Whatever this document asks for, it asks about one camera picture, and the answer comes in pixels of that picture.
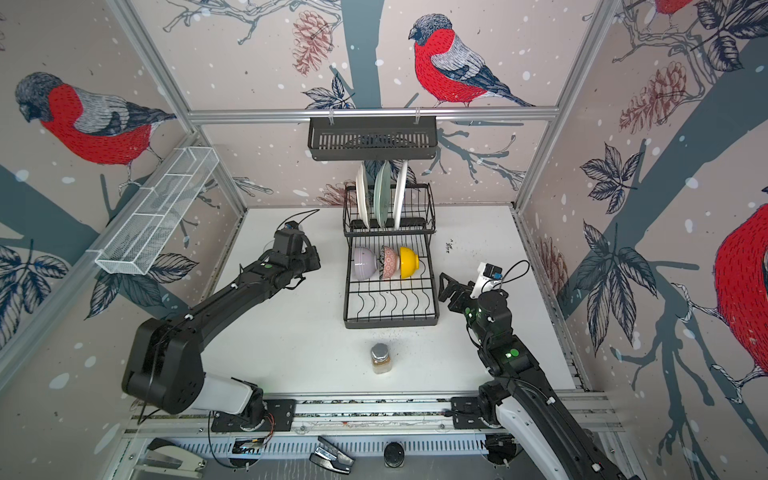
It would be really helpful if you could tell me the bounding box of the round black cap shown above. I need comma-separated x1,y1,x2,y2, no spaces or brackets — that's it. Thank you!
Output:
383,442,405,468

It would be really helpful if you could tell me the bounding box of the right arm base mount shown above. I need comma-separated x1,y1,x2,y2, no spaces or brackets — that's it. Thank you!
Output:
443,396,502,430

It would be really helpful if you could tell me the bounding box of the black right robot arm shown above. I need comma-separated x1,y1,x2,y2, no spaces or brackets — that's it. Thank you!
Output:
439,273,626,479

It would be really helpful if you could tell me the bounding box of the white wire mesh shelf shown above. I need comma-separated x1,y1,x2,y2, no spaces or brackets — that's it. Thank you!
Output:
95,146,219,275

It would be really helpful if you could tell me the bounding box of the white plate blue rim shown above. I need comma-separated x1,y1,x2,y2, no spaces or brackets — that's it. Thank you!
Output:
393,160,408,230

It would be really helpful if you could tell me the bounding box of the pink patterned bowl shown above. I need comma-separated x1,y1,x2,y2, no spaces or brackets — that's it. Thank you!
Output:
379,246,400,280

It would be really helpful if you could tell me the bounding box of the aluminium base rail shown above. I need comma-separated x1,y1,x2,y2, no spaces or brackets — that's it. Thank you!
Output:
118,390,625,437

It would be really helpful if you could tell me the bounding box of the yellow bowl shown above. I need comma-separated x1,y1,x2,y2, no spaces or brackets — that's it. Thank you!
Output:
399,246,420,279

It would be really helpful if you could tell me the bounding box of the spice jar silver lid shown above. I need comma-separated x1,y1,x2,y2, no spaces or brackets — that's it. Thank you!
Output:
370,343,392,374

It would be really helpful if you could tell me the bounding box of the black hanging wall basket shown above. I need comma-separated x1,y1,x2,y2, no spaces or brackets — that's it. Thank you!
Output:
307,116,438,161

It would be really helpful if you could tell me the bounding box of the pale green plate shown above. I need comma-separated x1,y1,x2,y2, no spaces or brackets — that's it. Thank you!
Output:
373,161,391,228

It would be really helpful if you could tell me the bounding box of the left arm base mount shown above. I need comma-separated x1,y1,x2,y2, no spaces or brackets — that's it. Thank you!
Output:
210,399,297,434

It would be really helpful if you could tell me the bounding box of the lilac bowl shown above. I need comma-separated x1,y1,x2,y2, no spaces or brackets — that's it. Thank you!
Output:
352,247,378,281

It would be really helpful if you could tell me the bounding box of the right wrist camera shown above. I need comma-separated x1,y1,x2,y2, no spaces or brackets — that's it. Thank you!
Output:
470,262,503,299

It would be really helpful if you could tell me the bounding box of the black stapler centre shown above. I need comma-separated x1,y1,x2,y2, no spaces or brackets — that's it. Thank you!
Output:
309,436,355,475

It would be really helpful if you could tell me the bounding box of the white plate left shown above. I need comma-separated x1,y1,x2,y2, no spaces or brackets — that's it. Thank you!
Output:
355,164,370,229

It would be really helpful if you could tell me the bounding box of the black two-tier dish rack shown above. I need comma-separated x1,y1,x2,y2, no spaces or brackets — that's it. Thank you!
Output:
343,184,439,329

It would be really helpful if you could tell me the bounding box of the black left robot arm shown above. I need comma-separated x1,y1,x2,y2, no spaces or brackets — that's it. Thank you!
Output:
121,221,321,414

